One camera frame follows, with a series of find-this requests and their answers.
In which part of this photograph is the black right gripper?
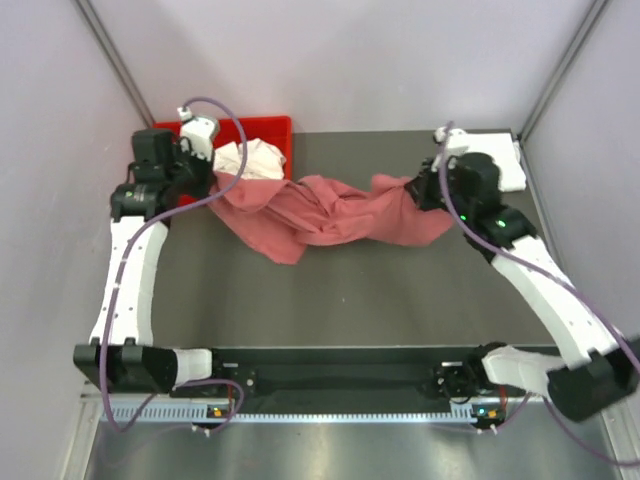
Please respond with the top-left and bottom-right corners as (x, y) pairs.
(406, 156), (474, 223)

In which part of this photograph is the pink t shirt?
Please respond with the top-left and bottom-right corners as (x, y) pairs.
(209, 174), (453, 265)

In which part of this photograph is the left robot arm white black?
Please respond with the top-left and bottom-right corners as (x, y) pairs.
(73, 120), (227, 397)

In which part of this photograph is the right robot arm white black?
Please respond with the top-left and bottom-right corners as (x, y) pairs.
(405, 152), (639, 422)

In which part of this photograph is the white and red t shirt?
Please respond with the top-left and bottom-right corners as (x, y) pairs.
(213, 138), (287, 180)

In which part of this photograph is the folded white t shirt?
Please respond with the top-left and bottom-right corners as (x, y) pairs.
(467, 132), (527, 193)

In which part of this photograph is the red plastic bin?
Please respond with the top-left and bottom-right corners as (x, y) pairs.
(152, 115), (294, 207)

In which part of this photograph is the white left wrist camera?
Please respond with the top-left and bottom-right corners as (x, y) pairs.
(177, 107), (220, 163)

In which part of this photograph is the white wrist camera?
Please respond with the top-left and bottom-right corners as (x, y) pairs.
(177, 107), (220, 163)
(433, 126), (471, 170)

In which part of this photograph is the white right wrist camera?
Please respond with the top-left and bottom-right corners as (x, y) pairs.
(433, 126), (471, 170)

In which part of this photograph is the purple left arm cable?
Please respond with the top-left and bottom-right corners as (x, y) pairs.
(97, 96), (247, 434)

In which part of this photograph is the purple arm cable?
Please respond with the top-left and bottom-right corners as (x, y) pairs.
(97, 96), (247, 434)
(434, 120), (640, 469)

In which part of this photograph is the right aluminium corner post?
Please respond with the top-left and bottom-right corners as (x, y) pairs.
(517, 0), (613, 144)

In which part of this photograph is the aluminium corner post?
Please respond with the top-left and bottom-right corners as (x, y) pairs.
(517, 0), (613, 144)
(71, 0), (155, 128)

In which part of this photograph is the left aluminium corner post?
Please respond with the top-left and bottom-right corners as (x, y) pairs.
(71, 0), (155, 128)

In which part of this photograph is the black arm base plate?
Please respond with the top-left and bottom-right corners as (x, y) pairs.
(213, 346), (498, 399)

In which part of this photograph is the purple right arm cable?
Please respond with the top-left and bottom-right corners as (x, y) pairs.
(434, 120), (640, 469)

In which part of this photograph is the grey slotted cable duct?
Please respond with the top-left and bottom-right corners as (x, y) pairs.
(136, 402), (505, 427)

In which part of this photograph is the aluminium frame rail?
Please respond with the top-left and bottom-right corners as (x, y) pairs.
(80, 391), (154, 408)

